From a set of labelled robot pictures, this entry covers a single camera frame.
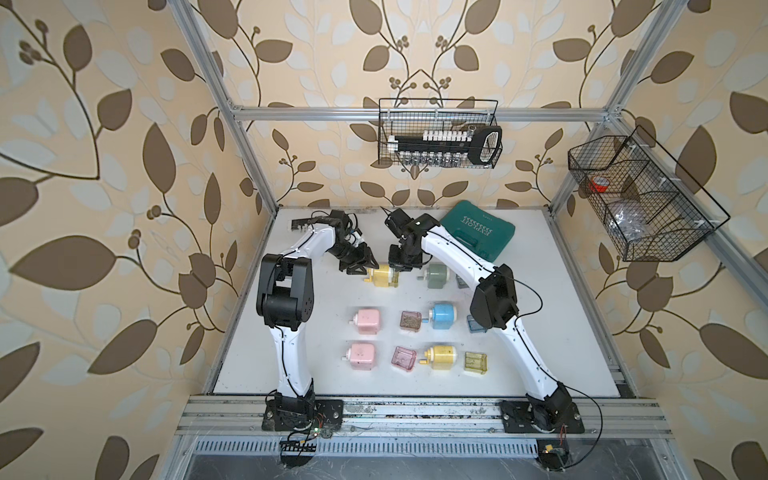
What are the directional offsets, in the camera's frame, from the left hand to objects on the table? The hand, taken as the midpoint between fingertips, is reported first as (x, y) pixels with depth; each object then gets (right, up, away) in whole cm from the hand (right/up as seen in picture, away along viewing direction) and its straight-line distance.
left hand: (369, 265), depth 94 cm
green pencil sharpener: (+21, -3, -1) cm, 21 cm away
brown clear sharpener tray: (+13, -17, -3) cm, 22 cm away
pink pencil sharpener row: (0, -15, -10) cm, 18 cm away
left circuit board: (-16, -43, -24) cm, 51 cm away
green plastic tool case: (+40, +11, +14) cm, 44 cm away
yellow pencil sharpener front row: (+20, -23, -17) cm, 35 cm away
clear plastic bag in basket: (+64, +13, -24) cm, 69 cm away
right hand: (+9, -1, +2) cm, 9 cm away
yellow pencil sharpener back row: (+4, -4, 0) cm, 6 cm away
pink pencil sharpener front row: (0, -22, -17) cm, 28 cm away
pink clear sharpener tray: (+11, -26, -9) cm, 30 cm away
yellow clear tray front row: (+31, -26, -11) cm, 42 cm away
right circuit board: (+47, -44, -23) cm, 68 cm away
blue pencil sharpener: (+22, -14, -10) cm, 27 cm away
